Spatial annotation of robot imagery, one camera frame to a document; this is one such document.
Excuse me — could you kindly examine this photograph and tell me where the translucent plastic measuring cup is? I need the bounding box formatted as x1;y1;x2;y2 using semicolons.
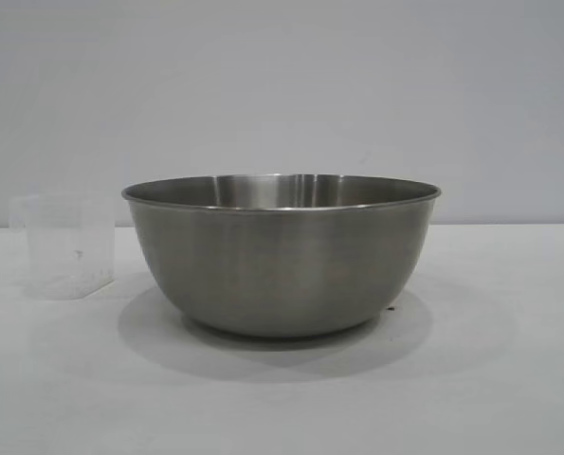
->
9;192;116;300

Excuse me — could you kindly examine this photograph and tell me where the stainless steel mixing bowl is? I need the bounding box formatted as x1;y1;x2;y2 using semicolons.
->
119;173;443;338

